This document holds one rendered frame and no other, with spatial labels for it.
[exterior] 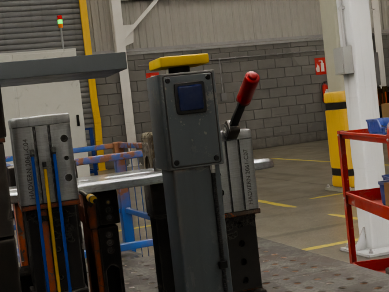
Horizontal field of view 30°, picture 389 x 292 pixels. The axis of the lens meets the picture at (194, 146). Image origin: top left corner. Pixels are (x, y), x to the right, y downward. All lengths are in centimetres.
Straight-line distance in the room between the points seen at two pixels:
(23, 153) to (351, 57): 410
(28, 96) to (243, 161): 813
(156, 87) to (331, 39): 740
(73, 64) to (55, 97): 839
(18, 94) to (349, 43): 511
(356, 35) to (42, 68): 426
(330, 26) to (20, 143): 736
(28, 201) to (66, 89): 825
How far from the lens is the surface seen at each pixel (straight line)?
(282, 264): 179
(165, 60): 84
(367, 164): 497
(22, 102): 910
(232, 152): 103
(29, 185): 97
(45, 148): 97
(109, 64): 79
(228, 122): 101
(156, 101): 86
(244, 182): 104
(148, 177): 112
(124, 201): 424
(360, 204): 352
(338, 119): 812
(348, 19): 497
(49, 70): 78
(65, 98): 919
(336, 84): 820
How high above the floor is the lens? 110
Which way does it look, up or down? 3 degrees down
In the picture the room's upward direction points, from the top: 6 degrees counter-clockwise
